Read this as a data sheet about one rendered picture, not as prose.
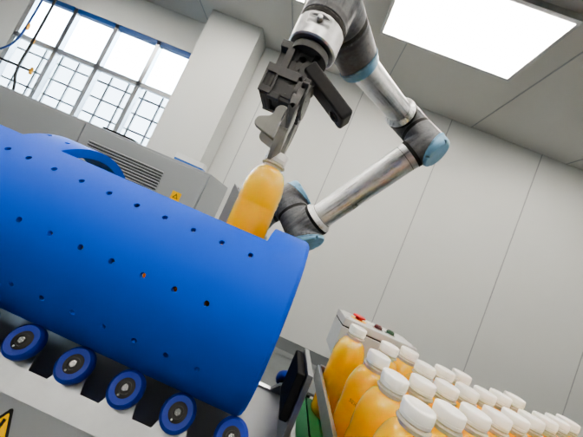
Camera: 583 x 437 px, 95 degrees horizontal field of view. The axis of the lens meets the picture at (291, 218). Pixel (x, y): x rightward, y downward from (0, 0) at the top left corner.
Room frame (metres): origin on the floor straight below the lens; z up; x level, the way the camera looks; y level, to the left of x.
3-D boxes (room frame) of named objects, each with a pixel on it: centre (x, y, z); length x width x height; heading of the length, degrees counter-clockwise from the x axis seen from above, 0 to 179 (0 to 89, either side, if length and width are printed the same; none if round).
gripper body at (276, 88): (0.46, 0.10, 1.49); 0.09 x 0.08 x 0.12; 88
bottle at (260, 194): (0.47, 0.07, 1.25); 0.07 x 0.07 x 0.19
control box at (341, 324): (0.75, -0.33, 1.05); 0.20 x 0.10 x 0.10; 88
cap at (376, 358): (0.48, -0.24, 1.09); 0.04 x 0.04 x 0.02
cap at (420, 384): (0.44, -0.30, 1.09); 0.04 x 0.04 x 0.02
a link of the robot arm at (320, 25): (0.46, 0.09, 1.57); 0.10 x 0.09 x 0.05; 178
